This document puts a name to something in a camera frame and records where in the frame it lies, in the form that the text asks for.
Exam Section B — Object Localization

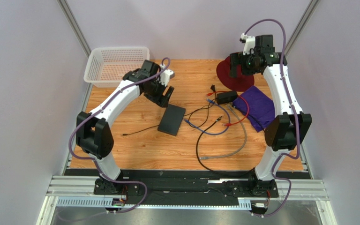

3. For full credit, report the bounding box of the black mains power cord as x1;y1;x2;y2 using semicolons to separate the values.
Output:
195;84;255;176

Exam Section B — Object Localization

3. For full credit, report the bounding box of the black power cable with plug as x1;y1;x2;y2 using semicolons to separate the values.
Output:
121;124;160;137

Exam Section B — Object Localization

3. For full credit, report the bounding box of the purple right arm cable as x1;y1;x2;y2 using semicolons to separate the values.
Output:
244;18;301;218

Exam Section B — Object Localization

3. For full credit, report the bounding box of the aluminium frame rail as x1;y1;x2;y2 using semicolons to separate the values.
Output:
37;176;337;225

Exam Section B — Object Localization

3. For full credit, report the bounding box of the grey ethernet cable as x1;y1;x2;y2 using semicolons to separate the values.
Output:
198;104;248;161

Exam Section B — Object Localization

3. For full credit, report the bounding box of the dark red bucket hat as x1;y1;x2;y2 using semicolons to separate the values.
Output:
216;56;255;92

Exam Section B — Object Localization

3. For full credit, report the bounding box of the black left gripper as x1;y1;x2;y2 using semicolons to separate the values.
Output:
143;77;173;108

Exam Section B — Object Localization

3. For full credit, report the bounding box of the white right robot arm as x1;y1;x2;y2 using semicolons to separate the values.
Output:
229;33;312;190

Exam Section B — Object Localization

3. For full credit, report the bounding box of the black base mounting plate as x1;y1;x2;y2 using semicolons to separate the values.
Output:
93;170;279;206

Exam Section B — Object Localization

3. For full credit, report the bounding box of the blue ethernet cable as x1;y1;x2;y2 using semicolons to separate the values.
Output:
183;98;232;136

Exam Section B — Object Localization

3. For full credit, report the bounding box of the red ethernet cable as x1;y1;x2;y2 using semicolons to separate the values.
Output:
205;90;250;127

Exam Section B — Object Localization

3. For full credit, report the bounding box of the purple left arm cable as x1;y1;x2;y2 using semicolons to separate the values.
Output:
68;57;171;215

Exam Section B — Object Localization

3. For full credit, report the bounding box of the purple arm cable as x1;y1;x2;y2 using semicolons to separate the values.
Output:
244;18;301;218
68;57;171;215

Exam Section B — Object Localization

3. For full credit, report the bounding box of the black ethernet cable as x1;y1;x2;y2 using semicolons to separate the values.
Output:
183;104;224;129

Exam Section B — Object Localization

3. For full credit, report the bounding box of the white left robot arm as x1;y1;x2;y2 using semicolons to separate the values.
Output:
69;60;175;184

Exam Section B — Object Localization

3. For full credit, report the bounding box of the purple cloth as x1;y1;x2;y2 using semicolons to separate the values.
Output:
240;86;275;132

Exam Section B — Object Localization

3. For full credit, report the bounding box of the white plastic basket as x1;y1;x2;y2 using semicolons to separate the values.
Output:
83;47;150;88

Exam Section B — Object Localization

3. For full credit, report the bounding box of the black network switch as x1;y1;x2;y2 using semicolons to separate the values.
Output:
157;104;186;136

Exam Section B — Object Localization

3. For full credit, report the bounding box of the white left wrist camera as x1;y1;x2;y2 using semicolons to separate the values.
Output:
158;64;175;87

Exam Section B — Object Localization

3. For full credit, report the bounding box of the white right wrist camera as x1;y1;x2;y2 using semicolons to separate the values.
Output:
240;33;255;55

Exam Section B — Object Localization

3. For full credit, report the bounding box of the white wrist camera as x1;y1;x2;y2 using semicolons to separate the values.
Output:
158;64;175;87
240;33;255;55

